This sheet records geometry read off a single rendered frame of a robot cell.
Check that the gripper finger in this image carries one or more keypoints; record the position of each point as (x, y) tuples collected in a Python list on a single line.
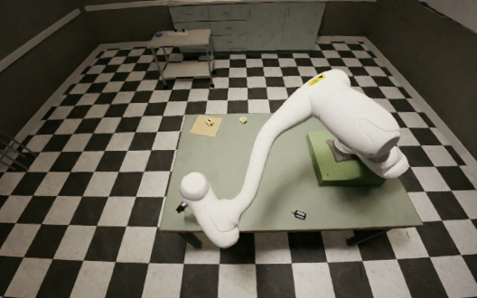
[(182, 207)]

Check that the tan flat mat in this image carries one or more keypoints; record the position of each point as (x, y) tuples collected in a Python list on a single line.
[(200, 127)]

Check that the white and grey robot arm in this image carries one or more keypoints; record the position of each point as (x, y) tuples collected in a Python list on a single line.
[(361, 127)]

